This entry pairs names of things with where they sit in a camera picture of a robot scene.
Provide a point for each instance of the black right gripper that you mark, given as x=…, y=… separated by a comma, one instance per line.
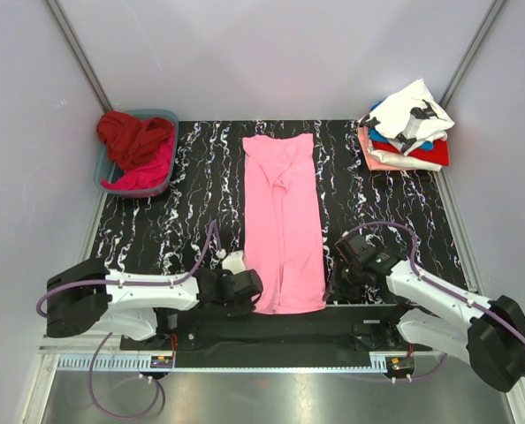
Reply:
x=341, y=262

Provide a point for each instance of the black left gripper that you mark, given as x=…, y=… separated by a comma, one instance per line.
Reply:
x=245, y=308

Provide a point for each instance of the pink t-shirt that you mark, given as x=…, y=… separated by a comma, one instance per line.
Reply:
x=283, y=232

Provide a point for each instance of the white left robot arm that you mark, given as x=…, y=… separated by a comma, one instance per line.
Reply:
x=88, y=296

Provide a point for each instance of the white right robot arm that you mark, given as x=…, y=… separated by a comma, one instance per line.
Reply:
x=487, y=334

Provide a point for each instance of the black marble pattern mat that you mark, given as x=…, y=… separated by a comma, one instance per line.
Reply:
x=166, y=235

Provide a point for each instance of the left controller board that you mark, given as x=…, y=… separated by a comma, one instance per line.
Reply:
x=162, y=361

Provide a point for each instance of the controller board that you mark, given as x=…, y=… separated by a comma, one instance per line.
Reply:
x=405, y=365
x=162, y=361

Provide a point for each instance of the right controller board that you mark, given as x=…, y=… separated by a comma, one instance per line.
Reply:
x=405, y=365

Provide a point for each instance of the red folded t-shirt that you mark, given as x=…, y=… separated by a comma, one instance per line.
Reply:
x=438, y=155

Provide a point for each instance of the blue-grey plastic basket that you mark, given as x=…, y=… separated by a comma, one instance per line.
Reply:
x=107, y=170

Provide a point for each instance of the dark red t-shirt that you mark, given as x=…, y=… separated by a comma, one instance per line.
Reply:
x=131, y=142

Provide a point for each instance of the white printed folded t-shirt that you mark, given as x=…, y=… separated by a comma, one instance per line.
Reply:
x=409, y=118

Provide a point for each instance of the aluminium frame rail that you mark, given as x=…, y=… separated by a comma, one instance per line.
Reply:
x=423, y=330

